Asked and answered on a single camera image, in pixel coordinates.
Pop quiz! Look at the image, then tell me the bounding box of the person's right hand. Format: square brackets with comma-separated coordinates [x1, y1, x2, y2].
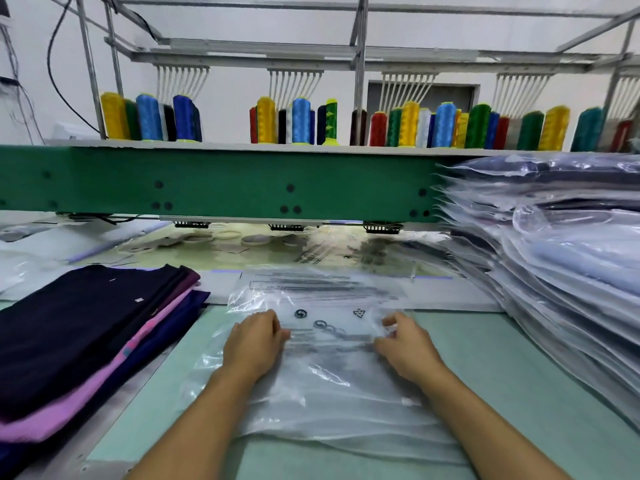
[373, 311, 451, 388]

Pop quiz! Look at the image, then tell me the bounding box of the person's left hand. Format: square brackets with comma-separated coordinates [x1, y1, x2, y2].
[222, 309, 292, 388]

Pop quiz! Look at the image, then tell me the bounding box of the stack of plastic bags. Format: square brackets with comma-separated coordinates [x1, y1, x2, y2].
[180, 269, 473, 463]

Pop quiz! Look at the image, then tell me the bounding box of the navy shirt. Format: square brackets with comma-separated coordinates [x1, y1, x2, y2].
[0, 263, 201, 423]

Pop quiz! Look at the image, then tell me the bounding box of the stack of bagged garments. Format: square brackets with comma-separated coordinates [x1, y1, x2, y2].
[440, 153, 640, 428]

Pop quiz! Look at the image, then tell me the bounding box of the person's right forearm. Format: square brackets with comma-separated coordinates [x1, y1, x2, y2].
[420, 369, 571, 480]

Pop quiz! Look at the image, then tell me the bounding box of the person's left forearm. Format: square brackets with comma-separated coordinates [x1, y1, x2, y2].
[128, 369, 266, 480]

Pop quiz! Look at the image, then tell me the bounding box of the green machine beam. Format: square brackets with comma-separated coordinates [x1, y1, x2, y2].
[0, 145, 471, 224]

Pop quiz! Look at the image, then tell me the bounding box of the row of coloured thread spools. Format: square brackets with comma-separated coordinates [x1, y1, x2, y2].
[98, 91, 640, 153]

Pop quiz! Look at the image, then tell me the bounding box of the crumpled clear plastic film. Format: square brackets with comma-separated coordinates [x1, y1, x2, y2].
[0, 243, 56, 298]

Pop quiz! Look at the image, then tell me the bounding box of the white box device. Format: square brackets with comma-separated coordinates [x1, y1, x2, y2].
[52, 121, 99, 143]

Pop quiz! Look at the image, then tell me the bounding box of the grey metal thread rack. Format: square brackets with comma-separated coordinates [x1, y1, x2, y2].
[45, 0, 640, 151]

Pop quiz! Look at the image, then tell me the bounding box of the black hanging cable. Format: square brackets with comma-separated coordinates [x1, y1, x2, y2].
[46, 0, 101, 136]

